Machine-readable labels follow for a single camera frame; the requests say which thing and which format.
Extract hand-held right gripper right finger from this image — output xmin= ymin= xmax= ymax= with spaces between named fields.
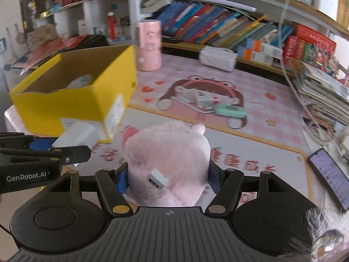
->
xmin=205 ymin=160 xmax=293 ymax=215

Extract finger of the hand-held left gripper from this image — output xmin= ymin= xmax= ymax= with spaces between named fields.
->
xmin=0 ymin=132 xmax=59 ymax=150
xmin=50 ymin=145 xmax=92 ymax=167

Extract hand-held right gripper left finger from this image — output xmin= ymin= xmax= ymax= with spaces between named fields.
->
xmin=48 ymin=164 xmax=133 ymax=217

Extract white paper box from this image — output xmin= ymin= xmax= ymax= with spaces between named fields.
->
xmin=52 ymin=121 xmax=100 ymax=167

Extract yellow cardboard box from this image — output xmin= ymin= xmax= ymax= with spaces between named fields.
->
xmin=8 ymin=44 xmax=138 ymax=144

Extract fluffy pink plush toy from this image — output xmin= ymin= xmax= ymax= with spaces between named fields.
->
xmin=121 ymin=120 xmax=211 ymax=207

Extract pink cartoon desk mat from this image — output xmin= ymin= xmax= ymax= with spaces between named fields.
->
xmin=5 ymin=52 xmax=328 ymax=216

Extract mint green device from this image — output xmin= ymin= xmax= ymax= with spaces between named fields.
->
xmin=215 ymin=104 xmax=246 ymax=118

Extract white rounded object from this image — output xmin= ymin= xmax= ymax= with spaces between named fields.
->
xmin=65 ymin=74 xmax=94 ymax=89

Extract small white printed box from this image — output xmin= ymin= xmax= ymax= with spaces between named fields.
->
xmin=195 ymin=92 xmax=220 ymax=107

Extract red plastic-wrapped sheets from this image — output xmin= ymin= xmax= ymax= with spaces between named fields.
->
xmin=20 ymin=34 xmax=89 ymax=75

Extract beige bundled cloth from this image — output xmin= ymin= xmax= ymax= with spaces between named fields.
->
xmin=27 ymin=23 xmax=59 ymax=48

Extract black electronic keyboard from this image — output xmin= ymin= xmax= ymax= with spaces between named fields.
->
xmin=79 ymin=34 xmax=109 ymax=47

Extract black smartphone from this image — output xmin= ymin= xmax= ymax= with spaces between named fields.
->
xmin=308 ymin=148 xmax=349 ymax=213

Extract white quilted bag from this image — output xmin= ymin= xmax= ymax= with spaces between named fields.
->
xmin=198 ymin=46 xmax=238 ymax=72

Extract pink cartoon cylinder container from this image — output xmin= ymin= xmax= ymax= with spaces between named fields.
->
xmin=135 ymin=19 xmax=163 ymax=72

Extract red tube with white cap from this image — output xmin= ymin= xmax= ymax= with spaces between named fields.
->
xmin=107 ymin=11 xmax=116 ymax=40

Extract orange and white boxes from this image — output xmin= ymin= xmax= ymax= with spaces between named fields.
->
xmin=237 ymin=37 xmax=284 ymax=66

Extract stack of magazines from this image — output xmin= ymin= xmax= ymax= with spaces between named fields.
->
xmin=293 ymin=60 xmax=349 ymax=127

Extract row of colourful books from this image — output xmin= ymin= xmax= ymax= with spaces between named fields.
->
xmin=157 ymin=1 xmax=295 ymax=50

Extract white bookshelf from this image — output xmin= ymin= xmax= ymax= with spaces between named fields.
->
xmin=35 ymin=0 xmax=349 ymax=77

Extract thick red books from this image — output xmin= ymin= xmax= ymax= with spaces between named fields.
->
xmin=284 ymin=23 xmax=337 ymax=66

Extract white cable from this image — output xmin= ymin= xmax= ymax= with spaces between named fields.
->
xmin=278 ymin=0 xmax=332 ymax=144

